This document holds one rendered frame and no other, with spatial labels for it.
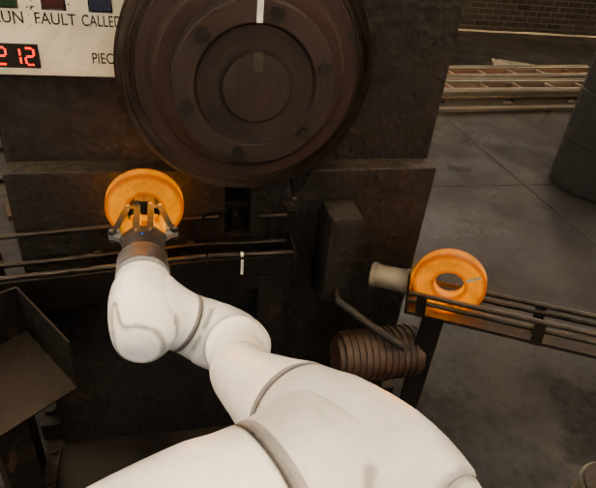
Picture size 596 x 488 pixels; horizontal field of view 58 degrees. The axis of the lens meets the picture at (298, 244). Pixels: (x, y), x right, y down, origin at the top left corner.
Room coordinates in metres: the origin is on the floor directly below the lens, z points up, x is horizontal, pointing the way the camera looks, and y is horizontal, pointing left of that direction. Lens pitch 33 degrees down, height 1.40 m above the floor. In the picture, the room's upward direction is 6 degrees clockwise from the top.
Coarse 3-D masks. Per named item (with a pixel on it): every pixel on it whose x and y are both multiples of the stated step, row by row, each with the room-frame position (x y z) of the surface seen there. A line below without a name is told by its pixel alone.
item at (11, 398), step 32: (0, 320) 0.75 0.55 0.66; (32, 320) 0.75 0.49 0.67; (0, 352) 0.72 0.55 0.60; (32, 352) 0.73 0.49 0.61; (64, 352) 0.67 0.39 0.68; (0, 384) 0.65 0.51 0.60; (32, 384) 0.65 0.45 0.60; (64, 384) 0.66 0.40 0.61; (0, 416) 0.58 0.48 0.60; (32, 416) 0.59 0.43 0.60; (0, 448) 0.60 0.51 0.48; (32, 448) 0.64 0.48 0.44; (32, 480) 0.62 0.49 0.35
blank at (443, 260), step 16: (432, 256) 0.98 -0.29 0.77; (448, 256) 0.96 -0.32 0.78; (464, 256) 0.96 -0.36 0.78; (416, 272) 0.98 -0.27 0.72; (432, 272) 0.97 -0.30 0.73; (448, 272) 0.96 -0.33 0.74; (464, 272) 0.95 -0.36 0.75; (480, 272) 0.94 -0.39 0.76; (416, 288) 0.97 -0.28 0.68; (432, 288) 0.96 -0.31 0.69; (464, 288) 0.95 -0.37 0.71; (480, 288) 0.94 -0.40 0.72; (448, 304) 0.95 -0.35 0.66
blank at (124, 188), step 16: (128, 176) 0.94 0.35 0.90; (144, 176) 0.94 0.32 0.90; (160, 176) 0.96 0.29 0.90; (112, 192) 0.93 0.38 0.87; (128, 192) 0.93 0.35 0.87; (144, 192) 0.94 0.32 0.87; (160, 192) 0.95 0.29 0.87; (176, 192) 0.96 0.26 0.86; (112, 208) 0.93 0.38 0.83; (176, 208) 0.96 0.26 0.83; (112, 224) 0.93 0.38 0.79; (128, 224) 0.94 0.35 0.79; (144, 224) 0.94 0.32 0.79; (160, 224) 0.95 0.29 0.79; (176, 224) 0.96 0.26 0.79
